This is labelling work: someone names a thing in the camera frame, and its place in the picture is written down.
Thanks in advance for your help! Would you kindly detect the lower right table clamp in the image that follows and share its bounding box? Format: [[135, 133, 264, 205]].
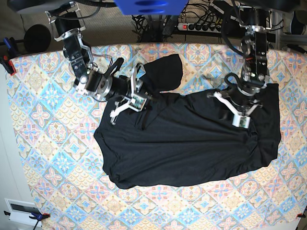
[[296, 213, 306, 219]]

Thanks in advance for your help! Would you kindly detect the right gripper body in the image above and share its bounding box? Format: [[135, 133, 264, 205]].
[[95, 58, 153, 125]]

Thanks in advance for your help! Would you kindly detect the lower left table clamp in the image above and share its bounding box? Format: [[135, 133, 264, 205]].
[[3, 210, 50, 230]]

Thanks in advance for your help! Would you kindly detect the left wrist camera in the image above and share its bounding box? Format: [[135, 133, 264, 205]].
[[232, 115, 250, 128]]

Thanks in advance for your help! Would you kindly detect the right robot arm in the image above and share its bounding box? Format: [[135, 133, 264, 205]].
[[46, 1, 152, 125]]

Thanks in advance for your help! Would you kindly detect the white power strip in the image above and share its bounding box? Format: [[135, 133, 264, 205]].
[[177, 23, 221, 33]]

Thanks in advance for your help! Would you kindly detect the patterned tile tablecloth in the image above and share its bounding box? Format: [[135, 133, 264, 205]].
[[5, 50, 307, 230]]

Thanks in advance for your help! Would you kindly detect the black round stool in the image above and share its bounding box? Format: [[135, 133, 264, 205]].
[[24, 24, 51, 54]]

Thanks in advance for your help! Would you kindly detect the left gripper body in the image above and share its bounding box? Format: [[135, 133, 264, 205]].
[[207, 74, 268, 120]]

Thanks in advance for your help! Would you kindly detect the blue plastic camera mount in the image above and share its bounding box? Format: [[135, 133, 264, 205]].
[[114, 0, 188, 15]]

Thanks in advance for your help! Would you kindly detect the upper left table clamp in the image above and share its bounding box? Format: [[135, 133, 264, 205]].
[[0, 37, 17, 76]]

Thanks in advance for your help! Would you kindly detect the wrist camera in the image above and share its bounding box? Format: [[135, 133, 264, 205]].
[[130, 95, 147, 112], [232, 115, 250, 128]]

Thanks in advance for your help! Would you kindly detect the table clamp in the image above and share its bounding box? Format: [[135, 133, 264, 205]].
[[3, 210, 50, 230], [0, 37, 17, 76], [296, 213, 306, 219]]

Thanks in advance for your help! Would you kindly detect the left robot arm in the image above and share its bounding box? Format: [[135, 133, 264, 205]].
[[208, 4, 278, 122]]

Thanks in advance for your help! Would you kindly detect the black long-sleeve t-shirt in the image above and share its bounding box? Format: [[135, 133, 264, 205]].
[[94, 55, 281, 189]]

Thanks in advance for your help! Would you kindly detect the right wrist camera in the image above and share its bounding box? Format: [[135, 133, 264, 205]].
[[130, 95, 147, 112]]

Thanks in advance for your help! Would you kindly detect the white wall outlet box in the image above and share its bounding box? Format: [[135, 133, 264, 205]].
[[4, 198, 39, 226]]

